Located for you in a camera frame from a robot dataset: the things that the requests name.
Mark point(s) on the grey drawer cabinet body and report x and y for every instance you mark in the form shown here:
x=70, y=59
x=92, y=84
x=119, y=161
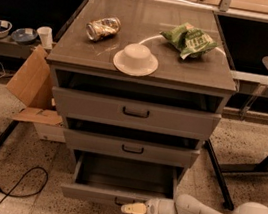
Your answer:
x=201, y=84

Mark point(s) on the grey drawer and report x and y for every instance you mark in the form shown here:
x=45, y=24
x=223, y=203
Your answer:
x=96, y=107
x=130, y=148
x=117, y=181

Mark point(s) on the white paper cup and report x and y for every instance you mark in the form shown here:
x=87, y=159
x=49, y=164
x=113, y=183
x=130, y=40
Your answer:
x=46, y=37

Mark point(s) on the blue bowl right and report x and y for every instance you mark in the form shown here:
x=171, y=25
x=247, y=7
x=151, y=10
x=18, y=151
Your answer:
x=24, y=36

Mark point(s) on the cardboard box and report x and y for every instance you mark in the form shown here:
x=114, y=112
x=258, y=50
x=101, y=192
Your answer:
x=32, y=86

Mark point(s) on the black table leg right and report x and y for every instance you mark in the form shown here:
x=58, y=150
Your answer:
x=227, y=202

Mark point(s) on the crushed soda can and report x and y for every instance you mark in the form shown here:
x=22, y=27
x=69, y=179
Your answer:
x=101, y=28

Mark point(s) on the grey middle drawer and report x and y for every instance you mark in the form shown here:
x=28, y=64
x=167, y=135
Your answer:
x=130, y=148

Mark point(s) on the white upturned plastic bowl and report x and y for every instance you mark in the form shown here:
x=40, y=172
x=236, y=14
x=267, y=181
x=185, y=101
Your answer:
x=135, y=59

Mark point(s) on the grey top drawer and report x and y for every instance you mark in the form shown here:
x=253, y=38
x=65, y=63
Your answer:
x=96, y=107

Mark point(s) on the grey bottom drawer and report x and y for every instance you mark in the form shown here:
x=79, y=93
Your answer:
x=117, y=181

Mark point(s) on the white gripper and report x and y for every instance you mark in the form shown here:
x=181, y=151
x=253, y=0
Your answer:
x=155, y=209

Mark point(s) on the green chip bag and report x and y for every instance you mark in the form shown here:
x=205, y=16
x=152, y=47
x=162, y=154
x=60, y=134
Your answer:
x=190, y=41

